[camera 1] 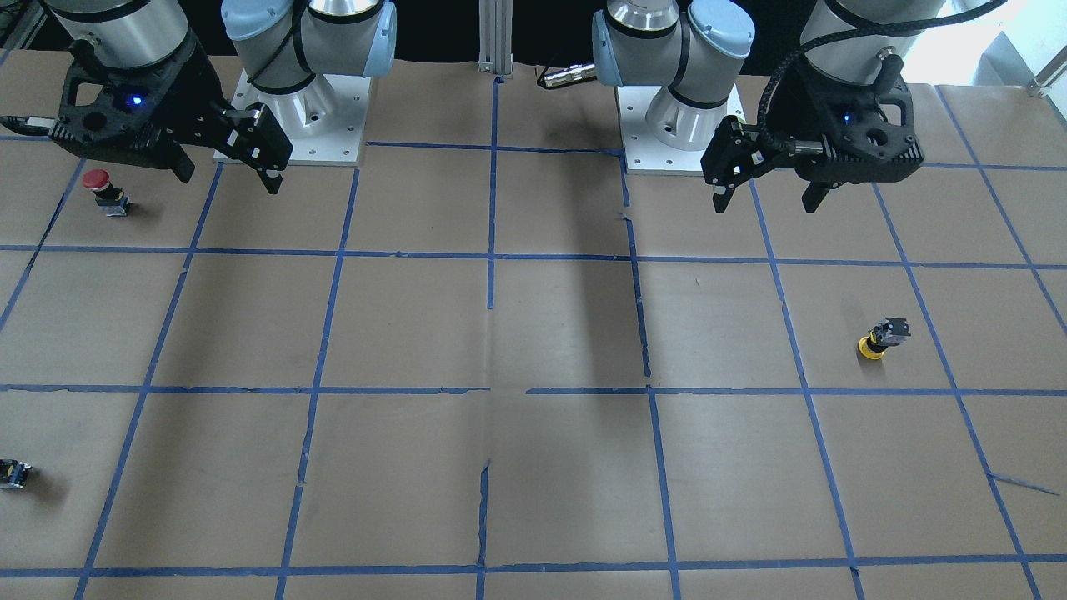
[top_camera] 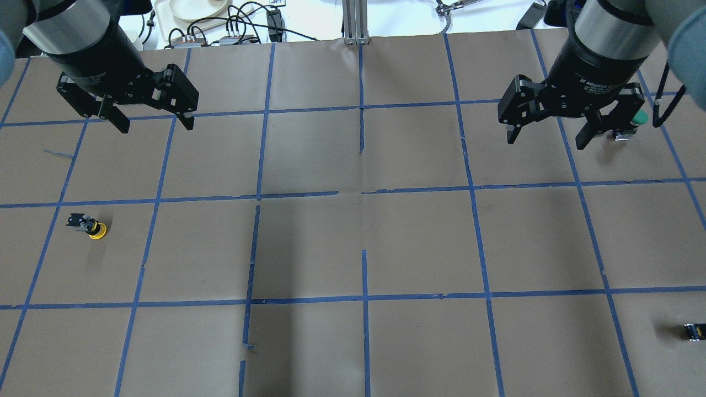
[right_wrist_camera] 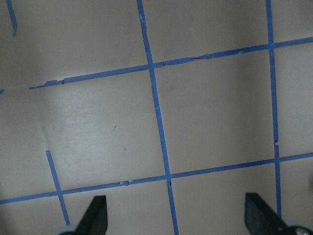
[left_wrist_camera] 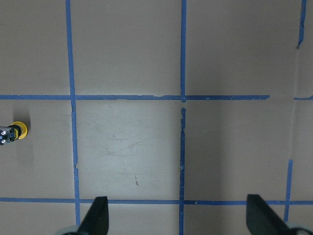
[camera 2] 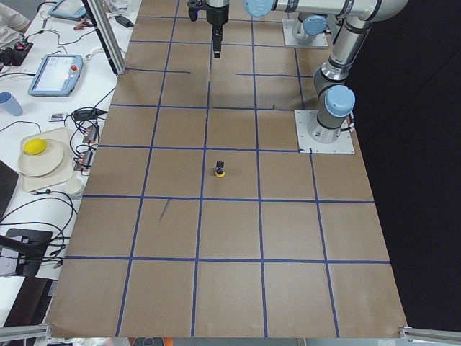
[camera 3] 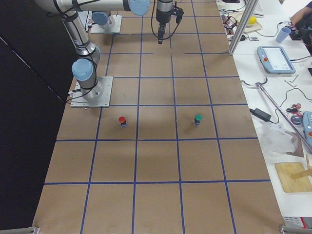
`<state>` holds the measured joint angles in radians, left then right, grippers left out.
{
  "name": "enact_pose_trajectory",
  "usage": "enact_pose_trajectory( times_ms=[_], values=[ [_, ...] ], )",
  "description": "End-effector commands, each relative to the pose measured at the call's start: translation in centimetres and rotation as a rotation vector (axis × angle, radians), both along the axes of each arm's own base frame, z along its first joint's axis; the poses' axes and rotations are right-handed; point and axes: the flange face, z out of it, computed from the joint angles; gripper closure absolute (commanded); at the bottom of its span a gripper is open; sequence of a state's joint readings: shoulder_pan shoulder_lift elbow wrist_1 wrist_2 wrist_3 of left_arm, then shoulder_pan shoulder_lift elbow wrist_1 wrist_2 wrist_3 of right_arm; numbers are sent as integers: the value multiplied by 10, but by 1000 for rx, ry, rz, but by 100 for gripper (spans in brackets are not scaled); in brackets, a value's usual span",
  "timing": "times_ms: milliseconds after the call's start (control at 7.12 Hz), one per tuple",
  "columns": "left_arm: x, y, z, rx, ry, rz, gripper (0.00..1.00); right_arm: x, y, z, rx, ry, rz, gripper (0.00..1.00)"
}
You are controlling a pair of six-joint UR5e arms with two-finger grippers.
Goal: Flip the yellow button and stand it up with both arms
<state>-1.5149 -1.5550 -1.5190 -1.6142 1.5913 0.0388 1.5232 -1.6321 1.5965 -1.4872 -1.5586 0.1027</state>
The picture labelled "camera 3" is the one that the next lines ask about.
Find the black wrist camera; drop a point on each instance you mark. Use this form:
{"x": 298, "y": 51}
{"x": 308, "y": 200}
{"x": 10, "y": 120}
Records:
{"x": 179, "y": 13}

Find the clear plastic bag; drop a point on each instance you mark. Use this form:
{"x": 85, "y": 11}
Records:
{"x": 276, "y": 141}

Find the aluminium frame post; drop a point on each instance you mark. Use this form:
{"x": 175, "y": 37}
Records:
{"x": 249, "y": 9}

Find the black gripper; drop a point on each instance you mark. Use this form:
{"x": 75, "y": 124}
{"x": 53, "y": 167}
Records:
{"x": 162, "y": 15}

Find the black power adapter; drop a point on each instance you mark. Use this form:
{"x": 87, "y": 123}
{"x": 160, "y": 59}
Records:
{"x": 261, "y": 115}

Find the light blue plastic cup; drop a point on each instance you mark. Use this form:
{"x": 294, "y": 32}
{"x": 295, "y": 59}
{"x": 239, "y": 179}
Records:
{"x": 283, "y": 33}

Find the wooden cutting board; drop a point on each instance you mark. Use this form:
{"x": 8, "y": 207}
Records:
{"x": 293, "y": 177}

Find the blue teach pendant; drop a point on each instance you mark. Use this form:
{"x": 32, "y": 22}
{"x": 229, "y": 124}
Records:
{"x": 307, "y": 126}
{"x": 275, "y": 60}

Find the metal walking cane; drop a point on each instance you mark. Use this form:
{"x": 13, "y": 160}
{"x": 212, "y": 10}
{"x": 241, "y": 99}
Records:
{"x": 260, "y": 85}

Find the beige tray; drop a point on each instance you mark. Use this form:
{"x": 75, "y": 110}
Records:
{"x": 249, "y": 27}

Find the yellow lemon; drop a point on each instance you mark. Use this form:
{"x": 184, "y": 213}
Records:
{"x": 252, "y": 20}

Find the brown cardboard table mat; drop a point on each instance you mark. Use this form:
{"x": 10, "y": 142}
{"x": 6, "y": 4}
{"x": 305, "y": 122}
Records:
{"x": 161, "y": 174}

